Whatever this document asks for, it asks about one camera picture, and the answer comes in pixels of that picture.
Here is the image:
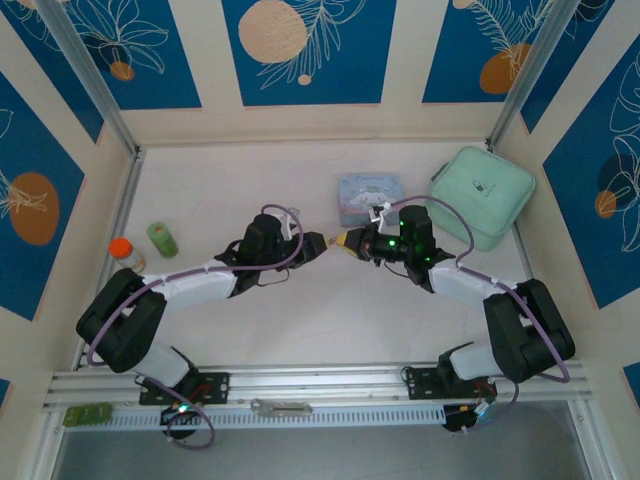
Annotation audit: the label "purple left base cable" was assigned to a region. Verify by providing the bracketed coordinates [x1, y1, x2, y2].
[142, 375, 217, 450]

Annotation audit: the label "green cylindrical bottle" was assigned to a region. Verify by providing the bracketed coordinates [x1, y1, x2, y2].
[146, 221, 179, 259]

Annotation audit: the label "black control board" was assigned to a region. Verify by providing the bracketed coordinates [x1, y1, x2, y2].
[158, 398, 197, 427]
[443, 398, 497, 435]

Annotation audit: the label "silver locking pliers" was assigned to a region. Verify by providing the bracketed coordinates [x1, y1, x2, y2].
[249, 397, 314, 417]

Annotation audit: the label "orange capped bottle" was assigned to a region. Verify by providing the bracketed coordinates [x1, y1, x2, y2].
[108, 237, 147, 274]

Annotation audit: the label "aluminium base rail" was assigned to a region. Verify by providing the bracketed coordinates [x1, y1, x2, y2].
[42, 360, 597, 409]

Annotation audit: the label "white slotted cable duct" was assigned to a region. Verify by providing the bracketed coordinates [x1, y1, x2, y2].
[107, 402, 447, 432]

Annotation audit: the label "aluminium corner post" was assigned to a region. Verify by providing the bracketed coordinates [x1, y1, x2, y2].
[485, 0, 575, 152]
[34, 0, 145, 157]

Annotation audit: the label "mint green zip pouch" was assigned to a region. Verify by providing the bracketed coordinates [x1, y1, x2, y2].
[427, 145, 537, 251]

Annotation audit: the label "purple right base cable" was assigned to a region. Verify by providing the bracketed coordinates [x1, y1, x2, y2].
[444, 378, 521, 437]

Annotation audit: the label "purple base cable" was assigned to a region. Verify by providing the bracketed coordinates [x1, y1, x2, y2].
[444, 378, 521, 437]
[142, 375, 217, 450]

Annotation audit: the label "green circuit board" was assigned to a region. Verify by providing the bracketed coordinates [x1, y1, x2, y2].
[64, 403, 114, 428]

